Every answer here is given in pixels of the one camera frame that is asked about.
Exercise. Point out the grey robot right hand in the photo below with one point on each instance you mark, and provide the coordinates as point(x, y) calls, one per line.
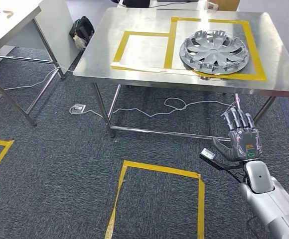
point(243, 143)

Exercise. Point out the grey plastic wheel cover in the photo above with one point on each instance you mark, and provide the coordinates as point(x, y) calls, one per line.
point(214, 51)

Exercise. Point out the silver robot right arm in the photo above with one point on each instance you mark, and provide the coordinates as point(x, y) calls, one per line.
point(266, 194)

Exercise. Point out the steel workbench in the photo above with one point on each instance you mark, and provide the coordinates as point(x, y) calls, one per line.
point(97, 62)

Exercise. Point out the large yellow tape rectangle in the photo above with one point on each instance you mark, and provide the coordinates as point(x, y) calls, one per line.
point(255, 56)

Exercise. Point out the yellow floor tape square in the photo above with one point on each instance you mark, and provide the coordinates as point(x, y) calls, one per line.
point(159, 169)

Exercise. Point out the cardboard box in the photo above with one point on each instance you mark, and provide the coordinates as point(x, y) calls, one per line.
point(225, 4)

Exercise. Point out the white table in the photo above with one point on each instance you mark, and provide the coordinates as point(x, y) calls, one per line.
point(159, 5)

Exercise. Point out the small yellow tape rectangle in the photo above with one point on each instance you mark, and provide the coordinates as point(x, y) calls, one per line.
point(124, 41)

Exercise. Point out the black bag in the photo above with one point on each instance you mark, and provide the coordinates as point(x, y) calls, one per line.
point(83, 31)

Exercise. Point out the white desk with metal legs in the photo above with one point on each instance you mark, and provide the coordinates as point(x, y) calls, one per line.
point(54, 33)

